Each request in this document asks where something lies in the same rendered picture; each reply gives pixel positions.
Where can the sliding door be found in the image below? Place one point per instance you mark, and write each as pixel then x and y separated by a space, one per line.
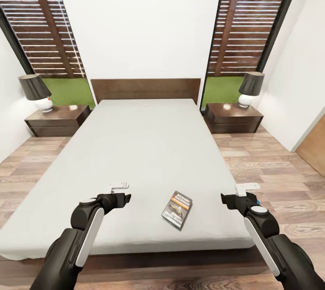
pixel 312 148

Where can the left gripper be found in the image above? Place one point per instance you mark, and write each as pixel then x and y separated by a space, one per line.
pixel 117 200

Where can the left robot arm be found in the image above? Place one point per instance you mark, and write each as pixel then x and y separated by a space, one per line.
pixel 68 253

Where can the table lamp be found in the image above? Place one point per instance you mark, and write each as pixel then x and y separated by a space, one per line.
pixel 251 86
pixel 36 90

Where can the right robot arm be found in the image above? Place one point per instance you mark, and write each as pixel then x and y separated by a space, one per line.
pixel 288 262

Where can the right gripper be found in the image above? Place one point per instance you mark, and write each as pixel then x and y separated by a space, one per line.
pixel 234 202

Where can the hardback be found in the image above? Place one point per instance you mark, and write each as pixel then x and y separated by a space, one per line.
pixel 177 208

